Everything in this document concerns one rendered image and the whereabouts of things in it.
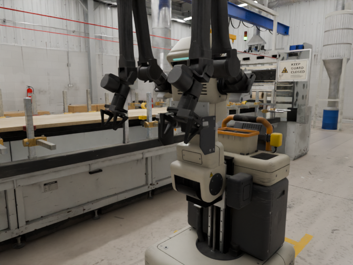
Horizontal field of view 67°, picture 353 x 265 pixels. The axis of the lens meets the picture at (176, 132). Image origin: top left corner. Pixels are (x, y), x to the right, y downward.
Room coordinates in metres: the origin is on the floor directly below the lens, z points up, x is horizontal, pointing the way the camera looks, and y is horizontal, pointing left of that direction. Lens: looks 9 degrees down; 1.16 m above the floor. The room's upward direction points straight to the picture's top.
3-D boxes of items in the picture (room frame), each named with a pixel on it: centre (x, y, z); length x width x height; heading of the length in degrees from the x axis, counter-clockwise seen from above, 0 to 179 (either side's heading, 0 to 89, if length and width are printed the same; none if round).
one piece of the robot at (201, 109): (1.19, -0.05, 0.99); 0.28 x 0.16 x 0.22; 45
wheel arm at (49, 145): (1.70, 0.88, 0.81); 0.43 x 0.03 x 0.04; 45
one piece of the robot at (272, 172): (1.46, -0.32, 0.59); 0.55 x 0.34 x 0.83; 45
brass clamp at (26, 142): (1.72, 0.94, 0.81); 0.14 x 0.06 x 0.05; 135
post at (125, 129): (2.23, 0.43, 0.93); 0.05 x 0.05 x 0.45; 45
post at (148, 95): (2.42, 0.25, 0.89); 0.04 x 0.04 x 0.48; 45
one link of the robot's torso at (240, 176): (1.23, -0.18, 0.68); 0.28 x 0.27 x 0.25; 45
